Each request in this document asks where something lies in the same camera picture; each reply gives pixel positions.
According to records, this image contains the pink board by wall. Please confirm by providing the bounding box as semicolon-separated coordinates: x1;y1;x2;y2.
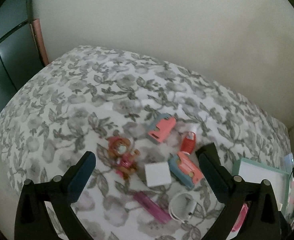
31;18;49;66

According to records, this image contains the white cable with plug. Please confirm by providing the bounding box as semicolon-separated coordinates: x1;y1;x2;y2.
168;191;198;222

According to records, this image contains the teal framed white tray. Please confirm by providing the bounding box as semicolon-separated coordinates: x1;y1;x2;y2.
232;158;290;215

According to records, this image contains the pink blue box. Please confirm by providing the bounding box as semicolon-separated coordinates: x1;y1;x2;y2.
147;113;176;143
168;151;203;191

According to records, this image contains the brown pink toy dog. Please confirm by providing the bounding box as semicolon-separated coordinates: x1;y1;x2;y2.
108;136;140;180

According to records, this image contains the white power strip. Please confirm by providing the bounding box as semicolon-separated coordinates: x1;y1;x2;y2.
284;153;294;173

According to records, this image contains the dark cabinet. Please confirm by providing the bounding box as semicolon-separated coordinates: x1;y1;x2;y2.
0;0;44;113

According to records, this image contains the red white bottle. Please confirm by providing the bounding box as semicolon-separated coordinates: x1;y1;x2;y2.
180;131;196;155

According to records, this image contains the grey floral bed blanket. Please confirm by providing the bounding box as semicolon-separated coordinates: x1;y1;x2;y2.
0;46;291;239

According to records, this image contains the purple pink pen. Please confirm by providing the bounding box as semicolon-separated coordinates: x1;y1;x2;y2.
133;191;171;224

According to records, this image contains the white cube charger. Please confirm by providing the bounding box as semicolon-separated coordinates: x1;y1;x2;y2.
144;162;171;187

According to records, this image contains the pink object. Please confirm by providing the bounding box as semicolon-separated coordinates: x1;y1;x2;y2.
231;203;248;232

